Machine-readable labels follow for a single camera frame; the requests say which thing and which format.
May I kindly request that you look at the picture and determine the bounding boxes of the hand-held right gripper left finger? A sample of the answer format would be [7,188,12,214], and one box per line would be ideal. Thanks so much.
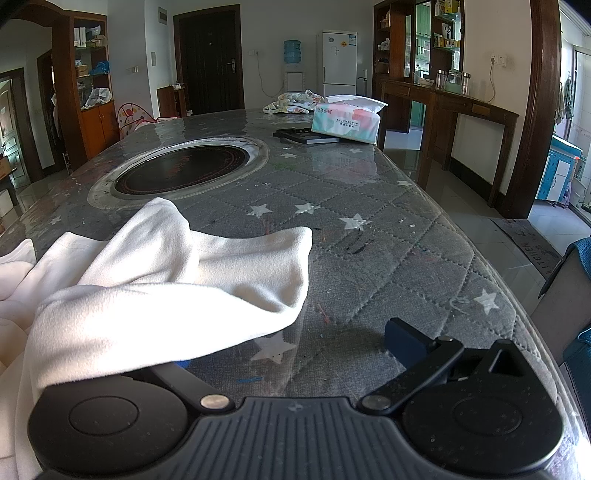
[148,361,235,415]

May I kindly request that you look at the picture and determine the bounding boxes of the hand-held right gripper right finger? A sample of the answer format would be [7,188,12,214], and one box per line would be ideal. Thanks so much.
[358,318,527,415]

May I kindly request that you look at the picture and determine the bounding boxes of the white garment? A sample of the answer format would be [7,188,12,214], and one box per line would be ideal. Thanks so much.
[0,198,314,480]

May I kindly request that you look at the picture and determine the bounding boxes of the grey star quilted tablecloth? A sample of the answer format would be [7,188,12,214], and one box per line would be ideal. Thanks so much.
[0,107,578,462]

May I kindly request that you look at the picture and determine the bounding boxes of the grey doormat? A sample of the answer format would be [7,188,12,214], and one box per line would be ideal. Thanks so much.
[489,217,566,278]

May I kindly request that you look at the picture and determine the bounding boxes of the round inset cooktop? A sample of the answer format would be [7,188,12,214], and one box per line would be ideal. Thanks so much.
[87,137,271,208]

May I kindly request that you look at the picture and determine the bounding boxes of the tissue pack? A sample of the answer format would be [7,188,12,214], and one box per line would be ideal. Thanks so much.
[310,95,389,145]

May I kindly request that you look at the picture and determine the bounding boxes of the blue plastic cabinet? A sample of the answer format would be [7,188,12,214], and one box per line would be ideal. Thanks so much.
[536,136,583,204]

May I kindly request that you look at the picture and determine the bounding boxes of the dark wooden sideboard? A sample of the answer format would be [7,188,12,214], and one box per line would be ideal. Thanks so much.
[381,74,520,208]

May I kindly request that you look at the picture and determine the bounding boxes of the floral cloth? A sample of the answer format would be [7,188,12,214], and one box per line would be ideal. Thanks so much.
[263,89,328,115]

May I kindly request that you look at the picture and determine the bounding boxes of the polka dot play tent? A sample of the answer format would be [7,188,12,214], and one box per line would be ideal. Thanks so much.
[115,104,158,139]

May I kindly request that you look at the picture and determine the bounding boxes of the wooden display cabinet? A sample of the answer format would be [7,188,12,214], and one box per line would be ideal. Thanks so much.
[52,11,120,160]

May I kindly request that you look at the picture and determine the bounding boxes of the small wooden cabinet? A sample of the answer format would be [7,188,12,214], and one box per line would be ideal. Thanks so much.
[157,85,188,118]

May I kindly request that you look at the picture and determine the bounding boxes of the white refrigerator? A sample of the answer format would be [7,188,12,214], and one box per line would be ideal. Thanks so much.
[316,30,358,99]

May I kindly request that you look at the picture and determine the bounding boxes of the white water dispenser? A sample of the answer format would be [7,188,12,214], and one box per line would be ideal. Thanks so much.
[283,65,305,95]

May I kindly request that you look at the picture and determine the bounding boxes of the hanging towel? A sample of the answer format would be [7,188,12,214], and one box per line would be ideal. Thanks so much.
[560,78,575,124]

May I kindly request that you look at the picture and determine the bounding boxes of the tall wooden glass cabinet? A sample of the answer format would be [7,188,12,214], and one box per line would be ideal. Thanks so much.
[373,0,465,134]

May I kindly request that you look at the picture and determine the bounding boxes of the hanging dark coats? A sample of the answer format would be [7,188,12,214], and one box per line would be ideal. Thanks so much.
[48,90,63,144]

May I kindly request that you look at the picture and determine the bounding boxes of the white plastic bag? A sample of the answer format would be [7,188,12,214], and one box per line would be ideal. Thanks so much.
[82,87,112,110]

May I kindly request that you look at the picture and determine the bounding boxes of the dark entrance door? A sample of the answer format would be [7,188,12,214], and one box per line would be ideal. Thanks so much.
[174,4,245,116]

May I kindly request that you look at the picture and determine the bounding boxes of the dark room door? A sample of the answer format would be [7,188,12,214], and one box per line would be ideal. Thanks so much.
[0,68,44,190]

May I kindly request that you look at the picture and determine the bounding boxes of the dark wooden door frame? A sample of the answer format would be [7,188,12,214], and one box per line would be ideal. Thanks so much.
[501,0,561,220]

